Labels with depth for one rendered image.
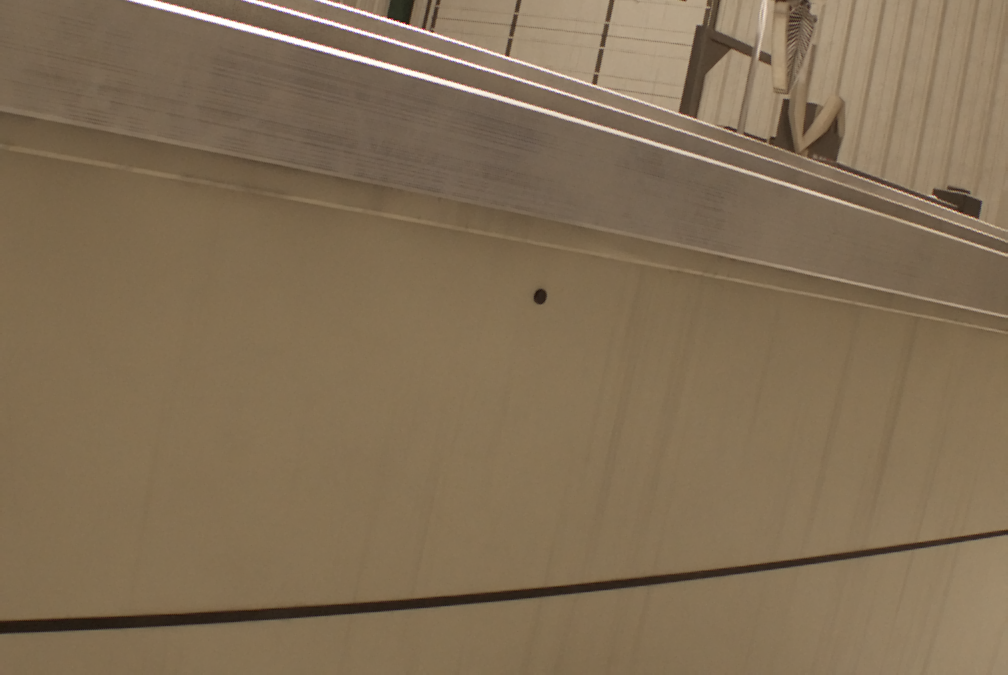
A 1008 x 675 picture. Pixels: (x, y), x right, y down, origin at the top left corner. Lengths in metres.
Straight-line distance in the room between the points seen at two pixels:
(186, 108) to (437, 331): 0.26
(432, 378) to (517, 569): 0.17
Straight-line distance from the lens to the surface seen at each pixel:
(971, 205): 1.69
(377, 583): 0.87
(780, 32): 1.92
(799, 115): 10.69
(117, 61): 0.62
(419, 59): 0.78
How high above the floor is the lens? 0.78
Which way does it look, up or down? 3 degrees down
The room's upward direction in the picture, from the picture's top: 12 degrees clockwise
